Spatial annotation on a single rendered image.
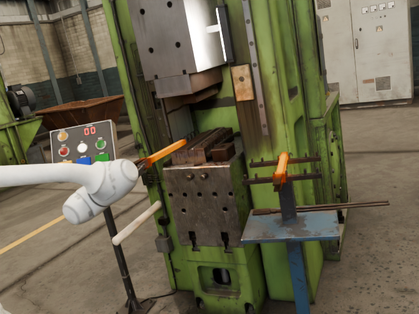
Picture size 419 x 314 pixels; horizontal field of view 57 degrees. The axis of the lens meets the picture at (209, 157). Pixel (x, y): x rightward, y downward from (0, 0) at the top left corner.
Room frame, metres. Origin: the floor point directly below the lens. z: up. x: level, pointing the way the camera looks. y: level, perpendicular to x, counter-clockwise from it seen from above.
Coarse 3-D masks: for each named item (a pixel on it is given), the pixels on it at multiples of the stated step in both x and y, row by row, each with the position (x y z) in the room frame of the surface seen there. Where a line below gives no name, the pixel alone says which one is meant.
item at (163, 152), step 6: (174, 144) 1.77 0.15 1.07; (180, 144) 1.79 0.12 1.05; (162, 150) 1.68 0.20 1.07; (168, 150) 1.69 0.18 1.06; (174, 150) 1.73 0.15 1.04; (150, 156) 1.59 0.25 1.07; (156, 156) 1.60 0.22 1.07; (162, 156) 1.64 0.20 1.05; (138, 162) 1.49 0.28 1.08; (150, 162) 1.54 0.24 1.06
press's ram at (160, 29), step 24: (144, 0) 1.94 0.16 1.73; (168, 0) 1.89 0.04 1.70; (192, 0) 1.93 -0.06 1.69; (216, 0) 2.21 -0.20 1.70; (144, 24) 1.95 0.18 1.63; (168, 24) 1.90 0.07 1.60; (192, 24) 1.89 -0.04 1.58; (216, 24) 2.15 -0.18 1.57; (144, 48) 1.97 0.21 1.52; (168, 48) 1.91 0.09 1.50; (192, 48) 1.85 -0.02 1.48; (216, 48) 2.10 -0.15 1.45; (144, 72) 1.98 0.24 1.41; (168, 72) 1.92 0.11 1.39; (192, 72) 1.86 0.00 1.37
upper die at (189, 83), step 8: (200, 72) 1.99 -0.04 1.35; (208, 72) 2.08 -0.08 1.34; (216, 72) 2.18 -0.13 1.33; (160, 80) 1.95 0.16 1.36; (168, 80) 1.93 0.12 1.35; (176, 80) 1.91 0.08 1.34; (184, 80) 1.89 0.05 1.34; (192, 80) 1.90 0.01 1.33; (200, 80) 1.98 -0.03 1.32; (208, 80) 2.06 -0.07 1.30; (216, 80) 2.16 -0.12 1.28; (160, 88) 1.95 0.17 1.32; (168, 88) 1.93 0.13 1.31; (176, 88) 1.91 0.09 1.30; (184, 88) 1.89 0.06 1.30; (192, 88) 1.88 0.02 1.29; (200, 88) 1.96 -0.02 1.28; (160, 96) 1.95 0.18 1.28; (168, 96) 1.93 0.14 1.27
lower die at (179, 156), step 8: (232, 128) 2.25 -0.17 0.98; (200, 136) 2.17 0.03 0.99; (224, 136) 2.13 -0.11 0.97; (192, 144) 1.98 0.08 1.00; (200, 144) 1.96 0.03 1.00; (208, 144) 1.94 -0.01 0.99; (216, 144) 2.02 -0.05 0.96; (176, 152) 1.95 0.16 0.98; (184, 152) 1.92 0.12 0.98; (192, 152) 1.90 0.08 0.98; (200, 152) 1.88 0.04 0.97; (176, 160) 1.95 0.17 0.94; (184, 160) 1.93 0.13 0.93; (192, 160) 1.91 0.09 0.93; (200, 160) 1.89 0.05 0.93; (208, 160) 1.90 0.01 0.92
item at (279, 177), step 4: (284, 152) 1.68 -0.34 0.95; (280, 156) 1.63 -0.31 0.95; (284, 156) 1.62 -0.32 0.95; (280, 160) 1.58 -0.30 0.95; (284, 160) 1.56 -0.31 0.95; (280, 164) 1.52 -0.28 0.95; (284, 164) 1.51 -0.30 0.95; (280, 168) 1.47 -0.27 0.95; (284, 168) 1.49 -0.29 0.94; (276, 172) 1.44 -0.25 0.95; (280, 172) 1.43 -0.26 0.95; (272, 176) 1.39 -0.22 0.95; (276, 176) 1.38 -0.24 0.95; (280, 176) 1.37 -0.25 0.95; (284, 176) 1.38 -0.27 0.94; (276, 180) 1.34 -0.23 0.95; (280, 180) 1.33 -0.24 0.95; (284, 180) 1.38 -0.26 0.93; (272, 184) 1.30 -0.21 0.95; (276, 184) 1.30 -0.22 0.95; (280, 184) 1.30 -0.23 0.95; (276, 188) 1.30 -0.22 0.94; (280, 188) 1.31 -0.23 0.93
